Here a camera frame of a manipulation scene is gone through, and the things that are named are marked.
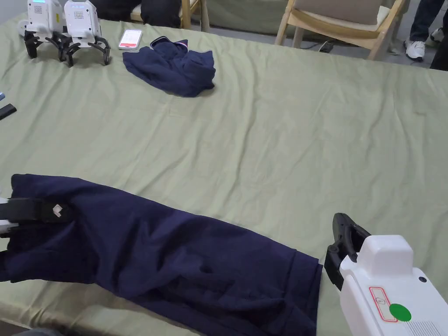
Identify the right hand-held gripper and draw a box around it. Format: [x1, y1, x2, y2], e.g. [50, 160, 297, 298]
[323, 212, 448, 336]

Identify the black cable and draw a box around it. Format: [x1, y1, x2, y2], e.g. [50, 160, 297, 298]
[300, 40, 337, 54]

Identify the wooden chair with grey cushion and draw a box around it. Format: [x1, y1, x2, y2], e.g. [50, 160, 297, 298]
[275, 0, 407, 61]

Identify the dark blue garment with striped collar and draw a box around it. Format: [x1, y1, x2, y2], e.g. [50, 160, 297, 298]
[122, 36, 216, 98]

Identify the flat black bar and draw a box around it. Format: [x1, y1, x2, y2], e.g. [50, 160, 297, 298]
[0, 103, 18, 121]

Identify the spare white hand-held gripper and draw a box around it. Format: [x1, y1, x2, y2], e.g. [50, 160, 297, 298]
[18, 0, 64, 59]
[57, 0, 112, 68]

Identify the white smartphone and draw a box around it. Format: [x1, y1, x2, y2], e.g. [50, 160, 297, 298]
[118, 29, 144, 51]

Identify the bed with pale green sheet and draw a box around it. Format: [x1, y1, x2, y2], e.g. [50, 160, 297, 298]
[0, 13, 448, 336]

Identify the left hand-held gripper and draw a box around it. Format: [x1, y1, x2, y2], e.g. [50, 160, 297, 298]
[0, 198, 75, 239]

